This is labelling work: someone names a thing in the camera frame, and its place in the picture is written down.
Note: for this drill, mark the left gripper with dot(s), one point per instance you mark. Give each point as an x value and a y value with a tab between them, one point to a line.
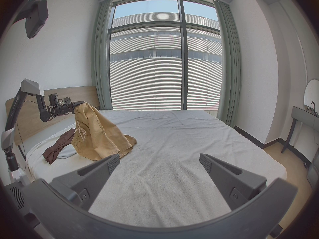
67	108

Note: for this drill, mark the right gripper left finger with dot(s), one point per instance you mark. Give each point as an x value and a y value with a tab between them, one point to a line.
97	173

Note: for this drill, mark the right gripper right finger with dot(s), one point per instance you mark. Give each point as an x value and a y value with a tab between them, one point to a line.
224	175

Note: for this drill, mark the tan shorts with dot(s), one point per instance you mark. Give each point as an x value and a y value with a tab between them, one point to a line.
99	136

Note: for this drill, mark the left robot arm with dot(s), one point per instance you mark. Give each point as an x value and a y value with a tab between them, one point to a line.
15	108

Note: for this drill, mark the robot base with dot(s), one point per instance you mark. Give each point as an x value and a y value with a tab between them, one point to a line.
18	195

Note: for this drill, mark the bed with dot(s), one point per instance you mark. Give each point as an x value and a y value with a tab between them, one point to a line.
174	146

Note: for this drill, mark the pale grey garment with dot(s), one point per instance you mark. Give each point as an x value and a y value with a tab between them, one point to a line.
66	152

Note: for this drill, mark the brown garment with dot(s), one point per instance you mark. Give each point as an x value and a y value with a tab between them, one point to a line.
57	147

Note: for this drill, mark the grey-green curtain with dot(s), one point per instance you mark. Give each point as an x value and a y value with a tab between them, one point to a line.
229	66
101	58

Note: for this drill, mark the grey console table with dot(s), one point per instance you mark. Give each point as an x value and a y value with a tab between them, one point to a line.
302	116

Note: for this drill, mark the window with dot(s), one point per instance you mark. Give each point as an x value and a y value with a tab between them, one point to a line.
183	58

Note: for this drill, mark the round mirror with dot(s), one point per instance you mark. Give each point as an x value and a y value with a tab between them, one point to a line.
312	93

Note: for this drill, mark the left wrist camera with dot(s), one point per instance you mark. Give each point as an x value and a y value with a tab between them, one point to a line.
53	99

